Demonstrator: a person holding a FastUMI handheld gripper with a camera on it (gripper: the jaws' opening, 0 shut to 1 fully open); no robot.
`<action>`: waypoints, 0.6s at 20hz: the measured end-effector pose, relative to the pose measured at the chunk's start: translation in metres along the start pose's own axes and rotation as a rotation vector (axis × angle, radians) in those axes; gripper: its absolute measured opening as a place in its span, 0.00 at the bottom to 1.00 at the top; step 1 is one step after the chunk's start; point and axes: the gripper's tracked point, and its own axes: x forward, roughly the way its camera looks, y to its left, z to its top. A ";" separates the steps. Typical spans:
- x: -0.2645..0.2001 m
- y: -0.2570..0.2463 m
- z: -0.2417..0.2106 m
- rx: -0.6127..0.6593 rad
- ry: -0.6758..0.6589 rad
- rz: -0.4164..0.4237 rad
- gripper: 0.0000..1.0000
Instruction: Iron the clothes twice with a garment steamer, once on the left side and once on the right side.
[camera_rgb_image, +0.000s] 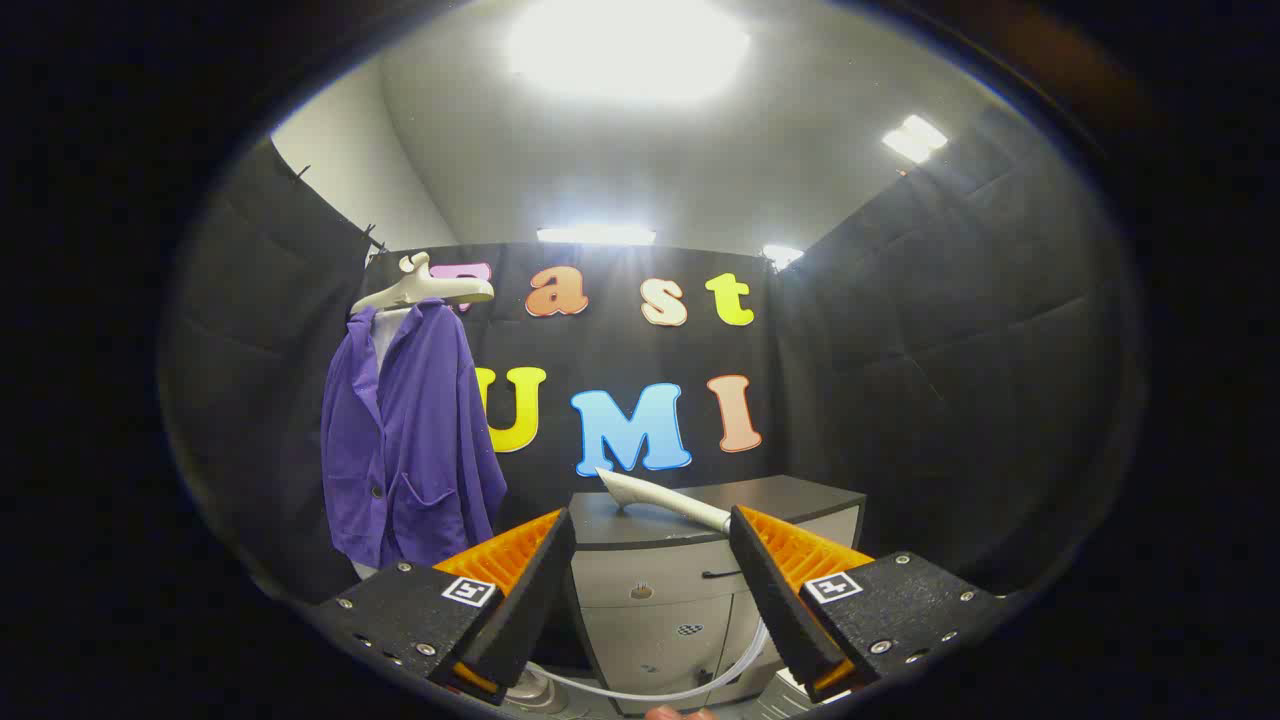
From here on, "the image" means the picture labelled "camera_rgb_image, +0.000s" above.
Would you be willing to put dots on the grey cabinet with dark top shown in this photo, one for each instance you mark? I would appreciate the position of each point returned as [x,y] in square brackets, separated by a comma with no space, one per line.
[650,640]

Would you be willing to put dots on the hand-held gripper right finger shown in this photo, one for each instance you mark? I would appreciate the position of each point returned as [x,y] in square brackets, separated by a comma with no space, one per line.
[775,600]

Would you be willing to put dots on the white garment steamer head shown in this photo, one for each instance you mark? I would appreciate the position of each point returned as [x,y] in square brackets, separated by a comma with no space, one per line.
[660,497]

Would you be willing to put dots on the large ceiling light panel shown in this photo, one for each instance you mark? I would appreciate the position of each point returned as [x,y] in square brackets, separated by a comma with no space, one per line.
[628,45]

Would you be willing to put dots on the grey steamer base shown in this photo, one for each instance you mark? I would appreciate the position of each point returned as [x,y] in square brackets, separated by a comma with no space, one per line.
[535,692]

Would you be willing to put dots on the purple jacket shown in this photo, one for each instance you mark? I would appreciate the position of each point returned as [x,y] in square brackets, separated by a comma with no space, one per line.
[420,440]

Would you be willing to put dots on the white undershirt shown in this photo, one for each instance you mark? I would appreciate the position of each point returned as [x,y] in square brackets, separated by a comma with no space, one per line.
[385,340]

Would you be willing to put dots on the white clothes hanger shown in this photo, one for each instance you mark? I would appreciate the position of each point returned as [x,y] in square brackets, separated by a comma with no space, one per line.
[420,293]

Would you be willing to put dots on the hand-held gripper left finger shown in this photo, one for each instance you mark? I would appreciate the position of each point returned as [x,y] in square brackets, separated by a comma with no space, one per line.
[530,600]

